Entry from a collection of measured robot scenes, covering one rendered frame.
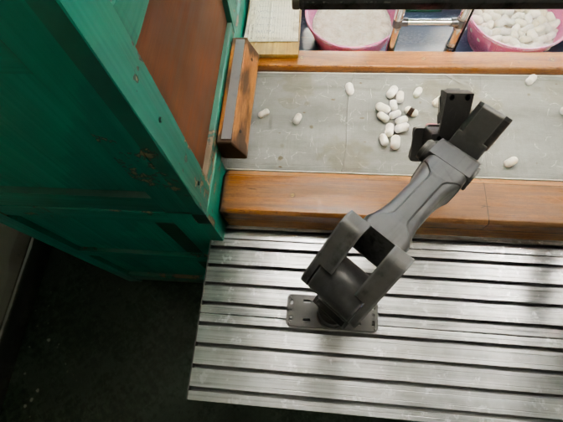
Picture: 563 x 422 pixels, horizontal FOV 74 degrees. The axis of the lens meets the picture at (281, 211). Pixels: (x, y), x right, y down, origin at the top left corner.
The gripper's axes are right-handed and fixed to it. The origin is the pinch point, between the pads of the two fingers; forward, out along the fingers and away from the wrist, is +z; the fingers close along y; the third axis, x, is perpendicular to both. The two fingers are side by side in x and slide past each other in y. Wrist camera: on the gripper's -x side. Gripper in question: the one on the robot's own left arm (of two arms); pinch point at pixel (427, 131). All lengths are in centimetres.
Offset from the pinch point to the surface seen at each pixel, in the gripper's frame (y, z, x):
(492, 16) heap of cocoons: -24, 42, -21
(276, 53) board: 34.5, 26.9, -12.5
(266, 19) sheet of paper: 38, 36, -20
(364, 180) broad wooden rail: 11.9, 0.4, 11.6
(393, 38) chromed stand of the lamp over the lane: 4.8, 27.6, -16.3
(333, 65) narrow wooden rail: 19.4, 25.7, -9.7
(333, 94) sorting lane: 19.3, 21.7, -3.3
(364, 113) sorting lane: 11.2, 17.3, 0.5
